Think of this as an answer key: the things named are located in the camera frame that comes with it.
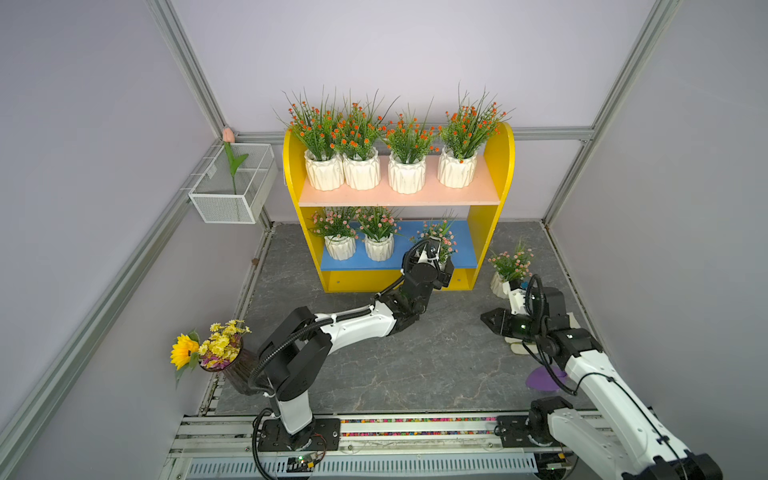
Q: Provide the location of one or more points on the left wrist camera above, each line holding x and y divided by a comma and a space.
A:
428, 251

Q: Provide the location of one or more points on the pink artificial tulip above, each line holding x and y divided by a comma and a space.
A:
234, 161

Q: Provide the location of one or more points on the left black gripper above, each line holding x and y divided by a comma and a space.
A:
445, 276

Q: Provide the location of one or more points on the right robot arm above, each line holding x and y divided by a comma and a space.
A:
643, 448

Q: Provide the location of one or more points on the pink flower pot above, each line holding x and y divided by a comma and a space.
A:
442, 230
334, 226
379, 226
511, 269

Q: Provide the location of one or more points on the yellow rack with coloured shelves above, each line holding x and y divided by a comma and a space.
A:
485, 197

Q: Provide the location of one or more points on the orange flower pot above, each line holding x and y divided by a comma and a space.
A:
315, 127
358, 130
409, 140
467, 130

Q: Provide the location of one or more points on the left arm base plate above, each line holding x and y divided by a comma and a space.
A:
322, 434

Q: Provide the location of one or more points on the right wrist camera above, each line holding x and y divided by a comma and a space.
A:
520, 302

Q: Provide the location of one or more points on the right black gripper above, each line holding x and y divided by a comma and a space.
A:
500, 321

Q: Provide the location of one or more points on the white wire wall basket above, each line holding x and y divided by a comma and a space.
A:
212, 193

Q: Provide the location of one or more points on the sunflower bouquet in basket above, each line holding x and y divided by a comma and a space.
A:
224, 351

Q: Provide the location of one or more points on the white grey work glove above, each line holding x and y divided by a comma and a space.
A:
519, 347

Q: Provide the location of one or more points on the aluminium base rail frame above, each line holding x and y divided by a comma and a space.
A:
378, 446

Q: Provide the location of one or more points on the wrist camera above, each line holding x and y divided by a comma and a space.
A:
520, 302
428, 251

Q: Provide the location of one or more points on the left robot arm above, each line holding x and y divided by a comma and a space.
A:
293, 355

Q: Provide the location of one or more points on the purple trowel pink handle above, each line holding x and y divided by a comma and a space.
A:
540, 380

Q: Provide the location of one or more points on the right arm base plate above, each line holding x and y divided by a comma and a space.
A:
515, 430

